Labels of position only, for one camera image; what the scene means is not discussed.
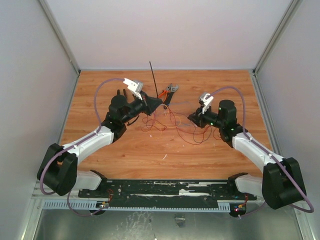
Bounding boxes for small orange needle-nose pliers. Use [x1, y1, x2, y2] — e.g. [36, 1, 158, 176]
[158, 86, 171, 101]

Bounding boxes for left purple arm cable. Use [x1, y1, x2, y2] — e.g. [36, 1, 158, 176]
[39, 77, 126, 217]

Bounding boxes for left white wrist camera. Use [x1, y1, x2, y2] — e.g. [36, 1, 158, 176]
[123, 78, 144, 100]

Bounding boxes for black adjustable wrench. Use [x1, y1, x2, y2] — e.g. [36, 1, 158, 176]
[164, 84, 179, 105]

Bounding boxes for black zip tie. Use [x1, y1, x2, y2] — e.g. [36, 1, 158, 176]
[149, 60, 159, 99]

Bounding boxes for large orange black pliers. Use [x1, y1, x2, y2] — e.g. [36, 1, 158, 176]
[117, 89, 128, 99]

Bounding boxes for yellow wire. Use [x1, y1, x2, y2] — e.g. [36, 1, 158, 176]
[149, 103, 182, 140]

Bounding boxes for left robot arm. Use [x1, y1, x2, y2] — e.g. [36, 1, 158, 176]
[37, 92, 163, 198]

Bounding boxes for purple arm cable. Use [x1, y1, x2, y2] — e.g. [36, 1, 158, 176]
[208, 86, 315, 221]
[39, 77, 126, 217]

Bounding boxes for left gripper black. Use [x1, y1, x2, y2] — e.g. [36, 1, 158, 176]
[121, 90, 163, 124]

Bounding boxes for purple grey wire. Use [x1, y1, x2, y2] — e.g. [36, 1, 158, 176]
[164, 101, 198, 133]

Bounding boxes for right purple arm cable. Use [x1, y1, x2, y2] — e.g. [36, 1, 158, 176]
[208, 86, 315, 221]

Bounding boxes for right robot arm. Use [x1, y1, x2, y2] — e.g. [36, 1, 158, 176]
[187, 99, 307, 210]

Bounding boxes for grey slotted cable duct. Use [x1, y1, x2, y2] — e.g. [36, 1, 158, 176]
[42, 199, 231, 213]

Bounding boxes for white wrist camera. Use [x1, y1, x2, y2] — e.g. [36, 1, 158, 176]
[199, 92, 214, 114]
[123, 78, 144, 100]

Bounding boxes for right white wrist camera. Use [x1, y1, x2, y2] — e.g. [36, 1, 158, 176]
[199, 92, 214, 114]

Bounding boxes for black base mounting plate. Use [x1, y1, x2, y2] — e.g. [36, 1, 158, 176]
[78, 178, 257, 205]

